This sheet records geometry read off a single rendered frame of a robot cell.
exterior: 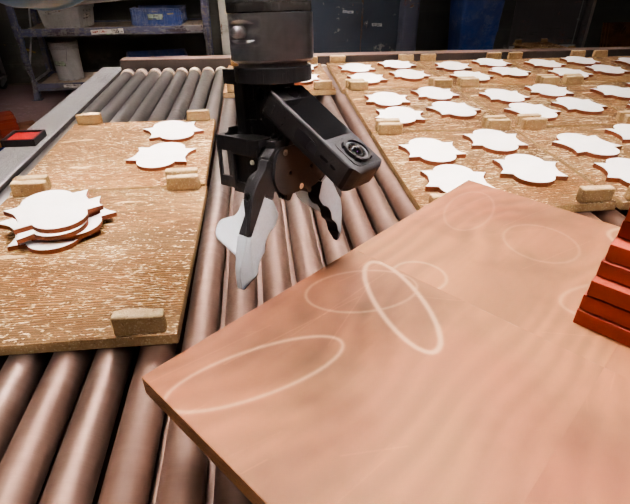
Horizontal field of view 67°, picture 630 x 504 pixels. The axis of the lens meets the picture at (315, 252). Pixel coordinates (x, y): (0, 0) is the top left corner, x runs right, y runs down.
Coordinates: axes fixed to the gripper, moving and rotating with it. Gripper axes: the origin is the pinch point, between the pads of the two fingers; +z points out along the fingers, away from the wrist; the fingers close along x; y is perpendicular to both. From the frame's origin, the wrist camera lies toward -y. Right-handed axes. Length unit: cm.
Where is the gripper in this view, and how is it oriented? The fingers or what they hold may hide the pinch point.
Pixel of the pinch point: (298, 265)
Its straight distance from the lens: 51.5
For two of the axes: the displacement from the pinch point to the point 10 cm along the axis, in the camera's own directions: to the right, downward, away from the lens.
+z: 0.3, 9.0, 4.3
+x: -6.5, 3.5, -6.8
